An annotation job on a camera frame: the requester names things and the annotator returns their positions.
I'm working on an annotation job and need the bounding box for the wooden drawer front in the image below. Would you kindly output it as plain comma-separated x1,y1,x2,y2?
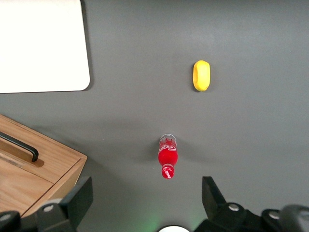
0,166,55,217
0,115,83,184

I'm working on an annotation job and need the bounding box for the red coke bottle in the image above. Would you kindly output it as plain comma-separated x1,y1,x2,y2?
157,133,180,180

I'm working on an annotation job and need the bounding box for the white rectangular tray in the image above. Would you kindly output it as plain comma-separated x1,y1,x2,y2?
0,0,91,94

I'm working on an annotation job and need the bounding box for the wooden drawer cabinet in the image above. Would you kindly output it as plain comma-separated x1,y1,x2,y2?
0,114,88,218

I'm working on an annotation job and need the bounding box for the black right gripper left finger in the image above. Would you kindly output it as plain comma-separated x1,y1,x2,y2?
35,176,94,232

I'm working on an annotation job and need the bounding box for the black metal drawer handle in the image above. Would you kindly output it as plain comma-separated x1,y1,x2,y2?
0,131,39,162

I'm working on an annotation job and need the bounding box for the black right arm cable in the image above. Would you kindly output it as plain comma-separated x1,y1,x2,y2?
280,204,309,232

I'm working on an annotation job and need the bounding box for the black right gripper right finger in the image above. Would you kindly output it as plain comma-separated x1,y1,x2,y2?
195,176,263,232

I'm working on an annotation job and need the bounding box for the yellow toy lemon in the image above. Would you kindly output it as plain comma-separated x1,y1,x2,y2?
192,60,211,92

